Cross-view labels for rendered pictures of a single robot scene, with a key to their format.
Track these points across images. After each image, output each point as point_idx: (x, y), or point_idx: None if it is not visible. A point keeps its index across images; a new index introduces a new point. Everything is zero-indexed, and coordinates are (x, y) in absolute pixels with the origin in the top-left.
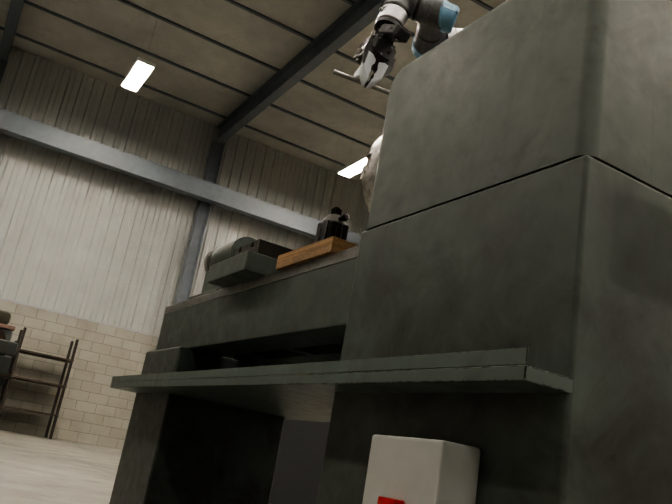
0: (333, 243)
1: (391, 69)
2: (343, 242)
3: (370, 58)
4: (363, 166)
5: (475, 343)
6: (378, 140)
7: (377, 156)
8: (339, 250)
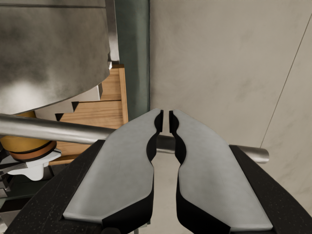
0: (122, 66)
1: (31, 204)
2: (112, 67)
3: (219, 180)
4: (100, 96)
5: None
6: (93, 69)
7: (107, 29)
8: (115, 65)
